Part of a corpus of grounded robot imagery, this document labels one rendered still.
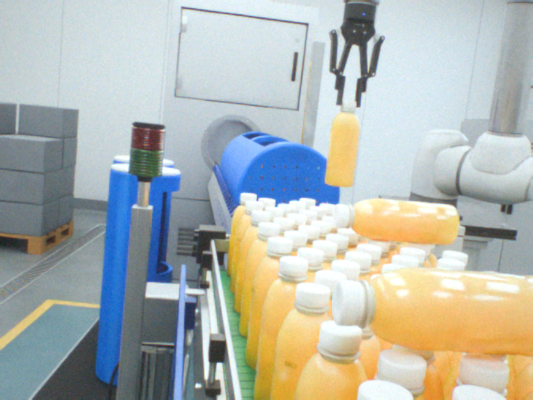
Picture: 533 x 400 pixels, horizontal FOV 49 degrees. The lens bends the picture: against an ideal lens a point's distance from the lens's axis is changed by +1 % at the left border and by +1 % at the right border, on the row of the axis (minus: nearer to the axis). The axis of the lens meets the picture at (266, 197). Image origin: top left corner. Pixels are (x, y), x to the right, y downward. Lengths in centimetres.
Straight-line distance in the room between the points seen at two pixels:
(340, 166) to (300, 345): 80
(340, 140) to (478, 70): 578
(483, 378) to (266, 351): 36
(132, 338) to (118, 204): 123
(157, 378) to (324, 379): 95
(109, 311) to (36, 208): 269
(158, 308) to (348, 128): 61
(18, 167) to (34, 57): 239
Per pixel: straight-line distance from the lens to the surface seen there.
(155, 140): 111
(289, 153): 157
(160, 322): 142
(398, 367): 50
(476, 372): 54
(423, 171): 196
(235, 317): 118
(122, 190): 236
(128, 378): 124
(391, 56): 690
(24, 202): 512
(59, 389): 258
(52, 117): 540
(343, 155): 141
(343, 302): 50
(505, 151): 185
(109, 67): 697
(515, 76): 186
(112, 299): 247
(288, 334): 68
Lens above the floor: 129
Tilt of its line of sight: 8 degrees down
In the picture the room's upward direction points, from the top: 6 degrees clockwise
